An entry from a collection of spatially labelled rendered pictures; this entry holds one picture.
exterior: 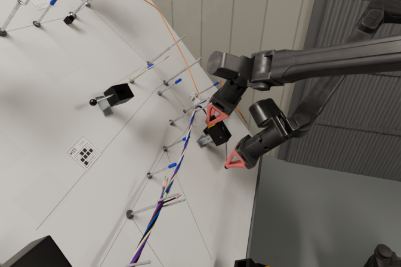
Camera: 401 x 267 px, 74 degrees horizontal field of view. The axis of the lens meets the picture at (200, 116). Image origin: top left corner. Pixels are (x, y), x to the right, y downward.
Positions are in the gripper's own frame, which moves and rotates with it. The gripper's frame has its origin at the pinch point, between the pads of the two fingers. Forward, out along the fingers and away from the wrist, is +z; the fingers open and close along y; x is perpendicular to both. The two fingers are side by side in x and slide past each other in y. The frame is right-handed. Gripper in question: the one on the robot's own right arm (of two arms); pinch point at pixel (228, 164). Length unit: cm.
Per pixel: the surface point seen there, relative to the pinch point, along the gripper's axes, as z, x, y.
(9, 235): 1, -21, 52
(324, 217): 34, 95, -103
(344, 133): -3, 66, -148
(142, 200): 2.4, -10.7, 30.2
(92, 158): 0.2, -23.5, 34.4
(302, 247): 46, 89, -74
